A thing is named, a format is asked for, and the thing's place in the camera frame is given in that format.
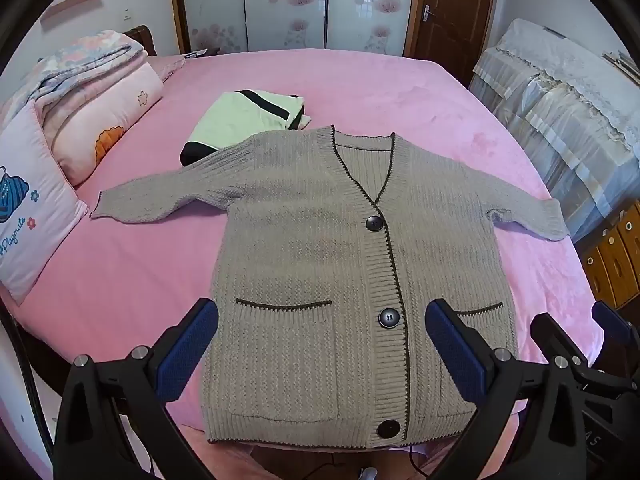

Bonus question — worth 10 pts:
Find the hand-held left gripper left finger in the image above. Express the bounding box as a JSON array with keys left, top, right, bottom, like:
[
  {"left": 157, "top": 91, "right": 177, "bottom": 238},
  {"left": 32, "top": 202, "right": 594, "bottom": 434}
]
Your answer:
[{"left": 54, "top": 297, "right": 221, "bottom": 480}]

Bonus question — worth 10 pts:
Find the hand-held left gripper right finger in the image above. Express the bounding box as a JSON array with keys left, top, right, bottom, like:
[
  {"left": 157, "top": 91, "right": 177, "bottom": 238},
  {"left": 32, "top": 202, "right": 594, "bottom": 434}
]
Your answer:
[{"left": 424, "top": 298, "right": 588, "bottom": 480}]

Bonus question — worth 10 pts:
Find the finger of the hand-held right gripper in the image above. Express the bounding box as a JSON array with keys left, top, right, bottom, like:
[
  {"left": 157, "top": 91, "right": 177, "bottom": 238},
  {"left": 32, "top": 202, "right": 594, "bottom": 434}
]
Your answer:
[
  {"left": 591, "top": 301, "right": 640, "bottom": 356},
  {"left": 530, "top": 312, "right": 576, "bottom": 361}
]

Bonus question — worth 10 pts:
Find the grey knitted cardigan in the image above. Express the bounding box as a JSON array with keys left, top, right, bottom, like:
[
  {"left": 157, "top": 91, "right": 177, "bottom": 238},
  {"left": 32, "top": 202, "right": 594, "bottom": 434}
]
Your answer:
[{"left": 89, "top": 127, "right": 571, "bottom": 450}]

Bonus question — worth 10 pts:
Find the wooden drawer cabinet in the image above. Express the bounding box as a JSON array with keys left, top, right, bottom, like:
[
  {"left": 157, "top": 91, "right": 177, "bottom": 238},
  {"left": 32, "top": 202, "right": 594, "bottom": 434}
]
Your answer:
[{"left": 575, "top": 197, "right": 640, "bottom": 311}]

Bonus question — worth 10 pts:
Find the lace covered cabinet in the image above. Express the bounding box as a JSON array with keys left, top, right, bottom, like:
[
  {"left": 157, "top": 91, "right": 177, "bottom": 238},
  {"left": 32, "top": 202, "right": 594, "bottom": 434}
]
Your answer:
[{"left": 470, "top": 19, "right": 640, "bottom": 243}]

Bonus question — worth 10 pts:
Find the folded green and black garment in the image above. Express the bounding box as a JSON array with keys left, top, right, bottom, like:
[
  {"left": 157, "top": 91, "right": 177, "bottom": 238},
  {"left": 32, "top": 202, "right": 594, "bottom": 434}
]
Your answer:
[{"left": 180, "top": 89, "right": 312, "bottom": 167}]

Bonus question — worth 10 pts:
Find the pale pink pillow orange flower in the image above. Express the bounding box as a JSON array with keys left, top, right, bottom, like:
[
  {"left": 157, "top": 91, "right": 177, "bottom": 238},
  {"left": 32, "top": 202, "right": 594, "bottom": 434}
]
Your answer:
[{"left": 42, "top": 62, "right": 165, "bottom": 188}]

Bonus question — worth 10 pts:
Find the pink bed blanket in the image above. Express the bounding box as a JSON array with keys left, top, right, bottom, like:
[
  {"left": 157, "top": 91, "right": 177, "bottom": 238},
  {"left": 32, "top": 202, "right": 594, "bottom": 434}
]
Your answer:
[{"left": 0, "top": 49, "right": 608, "bottom": 466}]

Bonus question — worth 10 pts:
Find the folded floral quilt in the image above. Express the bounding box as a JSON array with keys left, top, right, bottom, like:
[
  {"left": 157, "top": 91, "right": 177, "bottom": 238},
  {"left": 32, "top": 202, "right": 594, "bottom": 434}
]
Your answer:
[{"left": 10, "top": 30, "right": 148, "bottom": 116}]

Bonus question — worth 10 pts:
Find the dark wooden headboard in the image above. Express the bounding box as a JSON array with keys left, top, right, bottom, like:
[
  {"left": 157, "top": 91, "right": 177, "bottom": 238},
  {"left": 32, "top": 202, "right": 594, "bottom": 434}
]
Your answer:
[{"left": 122, "top": 25, "right": 160, "bottom": 57}]

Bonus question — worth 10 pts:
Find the brown wooden door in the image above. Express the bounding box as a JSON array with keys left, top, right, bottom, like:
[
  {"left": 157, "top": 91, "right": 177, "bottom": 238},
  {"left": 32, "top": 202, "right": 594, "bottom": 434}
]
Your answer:
[{"left": 415, "top": 0, "right": 501, "bottom": 86}]

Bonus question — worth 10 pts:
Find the floral sliding door wardrobe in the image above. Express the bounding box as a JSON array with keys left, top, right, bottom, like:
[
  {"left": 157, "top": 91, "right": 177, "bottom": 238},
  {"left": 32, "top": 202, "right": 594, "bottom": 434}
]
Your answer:
[{"left": 169, "top": 0, "right": 423, "bottom": 57}]

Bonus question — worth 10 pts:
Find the thick black cable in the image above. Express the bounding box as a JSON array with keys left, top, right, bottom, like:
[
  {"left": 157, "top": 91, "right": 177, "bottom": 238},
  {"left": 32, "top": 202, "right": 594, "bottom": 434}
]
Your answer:
[{"left": 0, "top": 305, "right": 56, "bottom": 463}]

